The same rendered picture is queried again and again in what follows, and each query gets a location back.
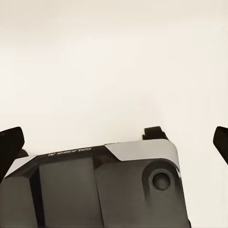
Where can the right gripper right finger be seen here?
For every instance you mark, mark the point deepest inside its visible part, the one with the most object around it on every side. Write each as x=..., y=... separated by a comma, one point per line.
x=220, y=140

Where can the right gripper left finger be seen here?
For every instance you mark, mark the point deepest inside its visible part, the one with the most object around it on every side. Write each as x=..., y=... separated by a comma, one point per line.
x=11, y=142

